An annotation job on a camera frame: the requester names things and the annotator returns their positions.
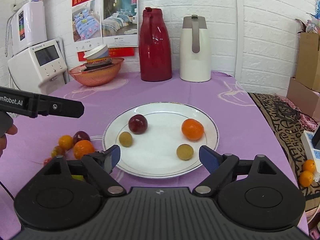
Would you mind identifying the orange with leaf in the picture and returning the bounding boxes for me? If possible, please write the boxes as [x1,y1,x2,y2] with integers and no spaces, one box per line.
[73,140,95,159]

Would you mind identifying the dark plum back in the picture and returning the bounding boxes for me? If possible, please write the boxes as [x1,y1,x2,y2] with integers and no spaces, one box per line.
[73,131,90,145]

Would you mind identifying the dark plum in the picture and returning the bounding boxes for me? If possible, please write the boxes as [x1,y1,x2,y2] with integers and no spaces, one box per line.
[73,131,90,145]
[128,114,148,134]

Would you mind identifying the brown longan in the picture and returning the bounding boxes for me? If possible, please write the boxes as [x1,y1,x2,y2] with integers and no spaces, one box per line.
[176,144,194,161]
[119,132,133,147]

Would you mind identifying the small back orange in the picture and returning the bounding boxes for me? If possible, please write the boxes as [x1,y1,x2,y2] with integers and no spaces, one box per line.
[58,135,73,151]

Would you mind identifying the red yellow small fruit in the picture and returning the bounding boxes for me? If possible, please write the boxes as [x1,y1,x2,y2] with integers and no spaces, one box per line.
[51,145,66,158]

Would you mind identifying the large front orange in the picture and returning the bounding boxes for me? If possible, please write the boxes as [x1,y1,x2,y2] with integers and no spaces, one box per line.
[181,119,204,141]

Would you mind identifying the red tomato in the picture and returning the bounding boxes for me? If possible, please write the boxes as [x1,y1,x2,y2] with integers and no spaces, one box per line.
[43,157,52,166]

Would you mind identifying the dark plum front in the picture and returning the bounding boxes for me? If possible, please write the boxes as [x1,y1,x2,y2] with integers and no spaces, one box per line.
[128,114,148,134]

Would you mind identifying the green apple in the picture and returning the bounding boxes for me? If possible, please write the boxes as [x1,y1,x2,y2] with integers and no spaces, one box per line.
[72,175,85,181]

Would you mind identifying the person left hand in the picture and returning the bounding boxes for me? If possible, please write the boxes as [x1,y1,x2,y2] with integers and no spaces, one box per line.
[0,125,18,157]

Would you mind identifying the white water dispenser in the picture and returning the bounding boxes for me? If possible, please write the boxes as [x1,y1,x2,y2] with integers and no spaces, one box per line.
[8,38,69,95]

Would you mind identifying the white porcelain plate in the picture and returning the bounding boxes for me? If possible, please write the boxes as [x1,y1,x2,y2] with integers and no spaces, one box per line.
[102,102,219,179]

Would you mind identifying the orange plastic bowl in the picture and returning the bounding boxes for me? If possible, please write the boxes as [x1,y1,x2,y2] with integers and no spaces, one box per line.
[69,57,124,87]

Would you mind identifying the stacked small bowls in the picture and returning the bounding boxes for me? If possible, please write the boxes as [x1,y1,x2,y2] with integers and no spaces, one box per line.
[84,44,112,72]

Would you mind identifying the white water purifier unit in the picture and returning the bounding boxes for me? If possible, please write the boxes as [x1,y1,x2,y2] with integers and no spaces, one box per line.
[11,1,47,55]

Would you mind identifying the leopard print cloth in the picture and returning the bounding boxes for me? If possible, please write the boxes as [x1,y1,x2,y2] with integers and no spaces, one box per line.
[248,92,320,205]

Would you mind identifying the oranges on bench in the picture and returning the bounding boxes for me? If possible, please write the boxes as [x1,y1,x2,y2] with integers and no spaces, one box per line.
[298,159,316,187]

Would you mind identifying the white power strip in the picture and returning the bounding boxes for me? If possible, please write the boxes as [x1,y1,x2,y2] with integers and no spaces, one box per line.
[301,131,319,176]

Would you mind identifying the cardboard boxes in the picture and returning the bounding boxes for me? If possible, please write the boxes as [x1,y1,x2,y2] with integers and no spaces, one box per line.
[287,33,319,122]

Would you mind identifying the white thermos jug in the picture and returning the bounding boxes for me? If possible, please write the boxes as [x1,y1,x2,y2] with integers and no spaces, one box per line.
[180,15,212,82]

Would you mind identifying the red thermos jug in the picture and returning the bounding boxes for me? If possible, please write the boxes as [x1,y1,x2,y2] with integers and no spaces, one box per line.
[139,7,172,82]

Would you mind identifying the bedding wall calendar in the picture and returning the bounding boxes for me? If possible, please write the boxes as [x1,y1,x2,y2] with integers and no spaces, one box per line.
[72,0,138,52]

